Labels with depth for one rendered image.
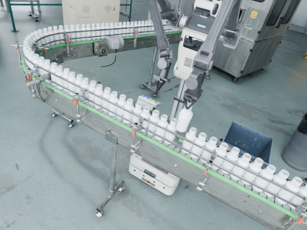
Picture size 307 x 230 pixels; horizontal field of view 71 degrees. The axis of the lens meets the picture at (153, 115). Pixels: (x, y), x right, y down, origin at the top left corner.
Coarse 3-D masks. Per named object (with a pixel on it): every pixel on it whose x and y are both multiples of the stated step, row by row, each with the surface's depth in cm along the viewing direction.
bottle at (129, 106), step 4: (128, 100) 132; (132, 100) 131; (128, 104) 130; (132, 104) 132; (128, 108) 131; (132, 108) 132; (124, 112) 134; (128, 112) 132; (124, 116) 135; (128, 116) 134; (124, 120) 137
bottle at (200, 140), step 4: (200, 136) 115; (204, 136) 117; (196, 140) 117; (200, 140) 116; (204, 140) 116; (200, 144) 116; (204, 144) 116; (192, 148) 121; (196, 148) 118; (200, 148) 117; (196, 152) 120; (200, 152) 120; (192, 156) 122
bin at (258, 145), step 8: (232, 128) 172; (240, 128) 169; (248, 128) 165; (232, 136) 176; (240, 136) 172; (248, 136) 169; (256, 136) 165; (264, 136) 162; (232, 144) 179; (240, 144) 175; (248, 144) 172; (256, 144) 168; (264, 144) 165; (272, 144) 154; (240, 152) 143; (248, 152) 175; (256, 152) 171; (264, 152) 164; (264, 160) 153
